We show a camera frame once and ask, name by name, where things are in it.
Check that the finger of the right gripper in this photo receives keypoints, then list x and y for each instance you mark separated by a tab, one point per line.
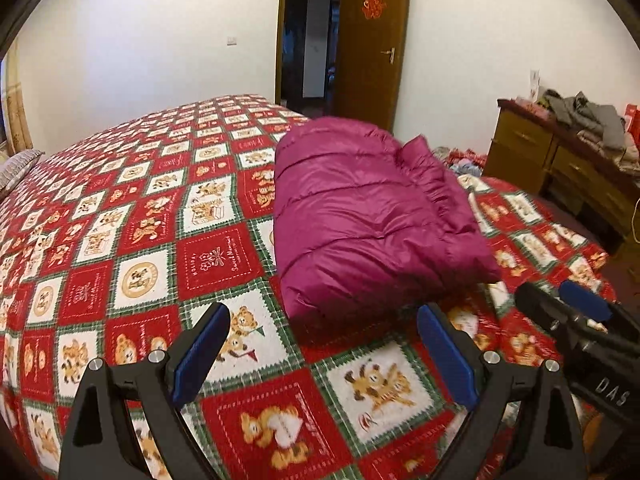
565	324
610	314

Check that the brown wooden door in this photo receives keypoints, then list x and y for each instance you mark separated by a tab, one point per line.
366	85

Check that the magenta down jacket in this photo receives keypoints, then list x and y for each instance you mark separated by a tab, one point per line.
363	223

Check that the silver door handle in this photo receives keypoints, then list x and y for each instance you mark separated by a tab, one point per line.
390	54

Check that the clutter on floor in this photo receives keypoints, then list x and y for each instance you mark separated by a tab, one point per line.
461	162

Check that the right beige curtain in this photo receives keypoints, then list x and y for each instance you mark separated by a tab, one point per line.
14	117

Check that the red patterned bed sheet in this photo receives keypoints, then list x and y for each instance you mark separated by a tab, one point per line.
115	246

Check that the grey clothes pile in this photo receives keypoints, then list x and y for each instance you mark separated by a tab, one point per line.
599	126

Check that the red door decoration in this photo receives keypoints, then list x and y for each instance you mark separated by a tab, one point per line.
373	9

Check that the striped grey pillow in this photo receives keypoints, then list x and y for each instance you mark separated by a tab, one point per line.
14	169

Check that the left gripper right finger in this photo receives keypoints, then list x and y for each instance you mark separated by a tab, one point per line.
546	441

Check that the brown wooden dresser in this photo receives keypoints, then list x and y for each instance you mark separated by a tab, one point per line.
541	156

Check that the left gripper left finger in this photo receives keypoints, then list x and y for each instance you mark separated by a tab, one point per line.
123	415

